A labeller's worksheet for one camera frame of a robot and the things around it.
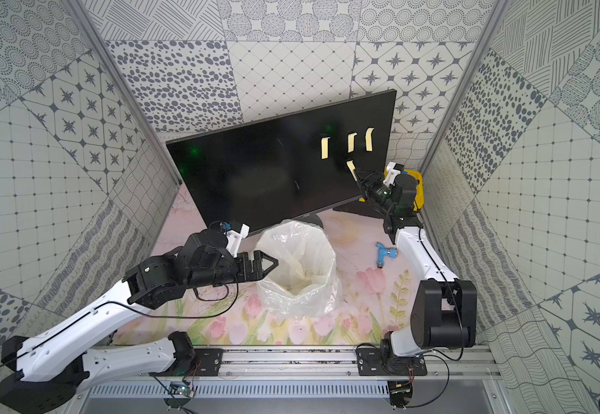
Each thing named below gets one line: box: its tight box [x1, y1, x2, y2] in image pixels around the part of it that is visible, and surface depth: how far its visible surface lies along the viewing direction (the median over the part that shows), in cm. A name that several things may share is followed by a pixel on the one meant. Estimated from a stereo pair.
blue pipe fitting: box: [375, 241, 399, 269], surface depth 97 cm
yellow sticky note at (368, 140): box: [365, 127, 375, 152], surface depth 76 cm
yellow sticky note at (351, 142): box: [347, 132, 358, 153], surface depth 75 cm
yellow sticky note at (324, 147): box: [320, 136, 331, 160], surface depth 73 cm
